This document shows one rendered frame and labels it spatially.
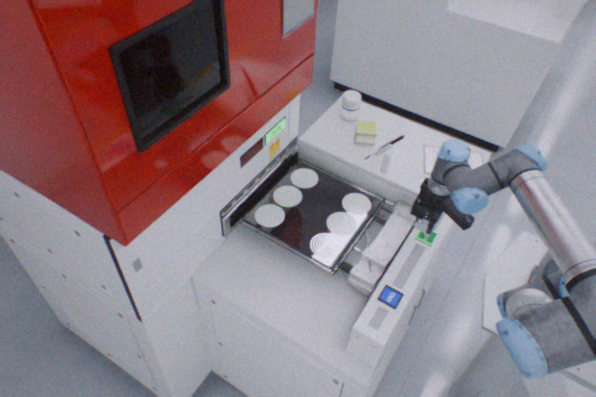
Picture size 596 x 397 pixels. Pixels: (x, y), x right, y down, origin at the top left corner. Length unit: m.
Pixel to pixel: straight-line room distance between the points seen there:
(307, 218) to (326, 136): 0.36
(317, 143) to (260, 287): 0.57
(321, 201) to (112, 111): 0.90
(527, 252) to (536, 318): 0.80
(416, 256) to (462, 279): 1.23
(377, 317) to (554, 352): 0.48
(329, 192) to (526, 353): 0.89
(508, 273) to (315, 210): 0.67
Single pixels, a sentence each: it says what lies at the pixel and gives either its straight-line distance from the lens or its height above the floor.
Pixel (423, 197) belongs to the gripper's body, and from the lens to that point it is 1.41.
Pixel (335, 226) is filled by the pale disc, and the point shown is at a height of 0.90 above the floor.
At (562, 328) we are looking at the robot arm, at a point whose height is 1.33.
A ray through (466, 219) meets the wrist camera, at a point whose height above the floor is 1.11.
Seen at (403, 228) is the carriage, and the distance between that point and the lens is 1.65.
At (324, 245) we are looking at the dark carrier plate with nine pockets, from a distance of 1.53.
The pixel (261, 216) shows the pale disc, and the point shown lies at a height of 0.90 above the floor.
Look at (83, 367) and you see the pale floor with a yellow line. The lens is 2.45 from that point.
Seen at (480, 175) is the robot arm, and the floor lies 1.33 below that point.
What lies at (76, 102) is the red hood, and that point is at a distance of 0.89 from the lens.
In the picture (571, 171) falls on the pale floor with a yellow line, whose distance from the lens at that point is 3.58.
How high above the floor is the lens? 2.12
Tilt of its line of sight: 48 degrees down
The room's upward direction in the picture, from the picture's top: 4 degrees clockwise
